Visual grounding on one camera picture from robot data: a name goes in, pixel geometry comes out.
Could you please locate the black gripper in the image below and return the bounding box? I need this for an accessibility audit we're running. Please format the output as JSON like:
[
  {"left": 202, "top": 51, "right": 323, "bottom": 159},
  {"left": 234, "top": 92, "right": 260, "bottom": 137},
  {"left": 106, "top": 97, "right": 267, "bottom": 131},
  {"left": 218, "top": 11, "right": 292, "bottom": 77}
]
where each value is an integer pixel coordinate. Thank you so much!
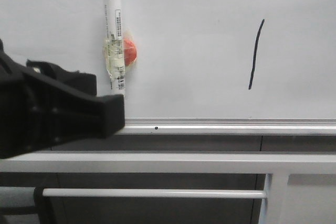
[{"left": 1, "top": 43, "right": 124, "bottom": 159}]

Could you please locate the white whiteboard marker black tip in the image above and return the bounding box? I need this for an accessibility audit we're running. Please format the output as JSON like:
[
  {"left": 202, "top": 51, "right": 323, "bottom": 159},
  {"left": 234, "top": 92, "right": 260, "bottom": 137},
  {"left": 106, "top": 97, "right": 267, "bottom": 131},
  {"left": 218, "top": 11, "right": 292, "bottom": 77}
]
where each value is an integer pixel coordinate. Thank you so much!
[{"left": 103, "top": 0, "right": 125, "bottom": 95}]

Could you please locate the red round magnet taped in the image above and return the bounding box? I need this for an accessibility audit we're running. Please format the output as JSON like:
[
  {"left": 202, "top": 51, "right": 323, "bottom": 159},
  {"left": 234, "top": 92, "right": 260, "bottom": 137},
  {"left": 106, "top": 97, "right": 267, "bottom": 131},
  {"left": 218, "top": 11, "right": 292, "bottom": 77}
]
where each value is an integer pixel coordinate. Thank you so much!
[{"left": 123, "top": 30, "right": 137, "bottom": 67}]

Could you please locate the white whiteboard surface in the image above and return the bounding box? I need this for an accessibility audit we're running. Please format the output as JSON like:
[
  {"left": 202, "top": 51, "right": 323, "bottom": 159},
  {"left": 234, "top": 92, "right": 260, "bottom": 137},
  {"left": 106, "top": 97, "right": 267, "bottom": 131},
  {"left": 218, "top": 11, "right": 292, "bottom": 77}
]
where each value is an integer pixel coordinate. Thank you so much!
[{"left": 1, "top": 0, "right": 335, "bottom": 119}]

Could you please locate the white round metal bar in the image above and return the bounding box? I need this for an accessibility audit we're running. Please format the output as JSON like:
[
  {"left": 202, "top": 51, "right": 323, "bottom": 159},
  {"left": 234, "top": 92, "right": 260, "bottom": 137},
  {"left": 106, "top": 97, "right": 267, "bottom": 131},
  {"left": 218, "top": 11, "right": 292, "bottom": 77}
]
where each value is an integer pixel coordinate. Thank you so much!
[{"left": 43, "top": 188, "right": 268, "bottom": 199}]

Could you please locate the aluminium whiteboard tray rail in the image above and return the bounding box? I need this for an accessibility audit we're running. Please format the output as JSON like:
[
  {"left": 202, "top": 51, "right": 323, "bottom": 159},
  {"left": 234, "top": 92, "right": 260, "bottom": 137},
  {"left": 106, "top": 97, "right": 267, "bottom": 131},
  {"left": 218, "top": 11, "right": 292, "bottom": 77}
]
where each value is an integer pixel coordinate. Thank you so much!
[{"left": 117, "top": 118, "right": 335, "bottom": 136}]

